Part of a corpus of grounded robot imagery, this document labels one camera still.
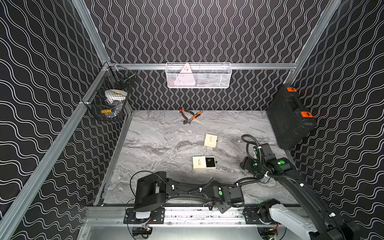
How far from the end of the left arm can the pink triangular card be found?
1.98 feet

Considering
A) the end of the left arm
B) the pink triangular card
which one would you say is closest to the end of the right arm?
the end of the left arm

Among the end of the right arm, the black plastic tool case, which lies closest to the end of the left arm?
the end of the right arm

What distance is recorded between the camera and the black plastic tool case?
2.68 feet

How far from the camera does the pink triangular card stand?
0.90m

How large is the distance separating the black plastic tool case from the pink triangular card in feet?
2.00
